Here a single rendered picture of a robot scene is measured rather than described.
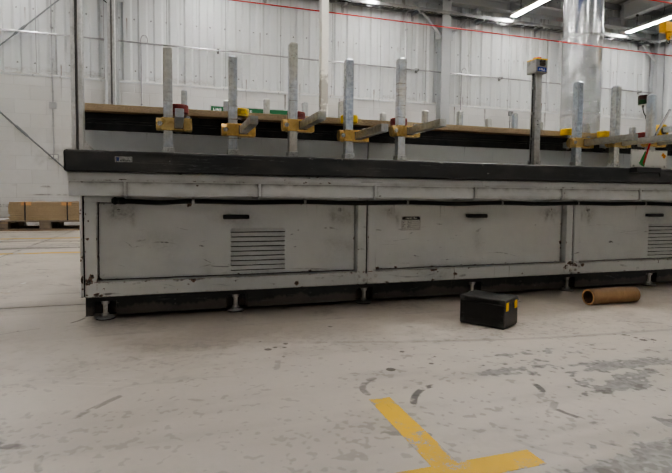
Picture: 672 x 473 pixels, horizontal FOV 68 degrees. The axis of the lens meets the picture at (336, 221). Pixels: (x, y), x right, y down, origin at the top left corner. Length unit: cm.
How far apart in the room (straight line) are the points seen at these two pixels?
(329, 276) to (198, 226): 66
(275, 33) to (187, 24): 155
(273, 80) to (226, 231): 743
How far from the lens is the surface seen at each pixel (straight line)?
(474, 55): 1140
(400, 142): 229
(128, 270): 235
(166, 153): 205
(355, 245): 248
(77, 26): 218
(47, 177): 944
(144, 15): 972
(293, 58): 219
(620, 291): 294
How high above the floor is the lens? 54
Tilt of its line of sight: 3 degrees down
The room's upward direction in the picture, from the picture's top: 1 degrees clockwise
